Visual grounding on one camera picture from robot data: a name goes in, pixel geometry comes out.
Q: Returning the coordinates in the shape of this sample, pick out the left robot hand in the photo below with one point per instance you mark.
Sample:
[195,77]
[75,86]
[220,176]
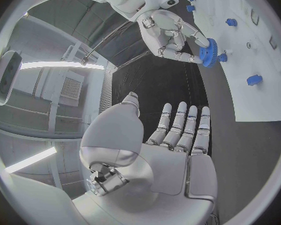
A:
[164,172]

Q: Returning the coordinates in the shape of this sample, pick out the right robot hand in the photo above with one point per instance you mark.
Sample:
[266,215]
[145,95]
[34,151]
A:
[165,20]

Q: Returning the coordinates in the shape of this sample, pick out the large blue gear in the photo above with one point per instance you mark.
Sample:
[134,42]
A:
[210,56]

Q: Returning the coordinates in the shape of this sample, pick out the white task board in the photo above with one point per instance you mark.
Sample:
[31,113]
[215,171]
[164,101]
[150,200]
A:
[248,60]

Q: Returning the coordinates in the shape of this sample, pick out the blue plug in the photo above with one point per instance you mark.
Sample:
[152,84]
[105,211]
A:
[231,22]

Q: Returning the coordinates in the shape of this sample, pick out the small blue gear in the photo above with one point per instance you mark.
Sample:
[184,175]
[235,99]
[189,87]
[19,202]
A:
[222,57]

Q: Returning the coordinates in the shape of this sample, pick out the blue block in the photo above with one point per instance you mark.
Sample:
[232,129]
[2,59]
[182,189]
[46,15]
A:
[253,80]

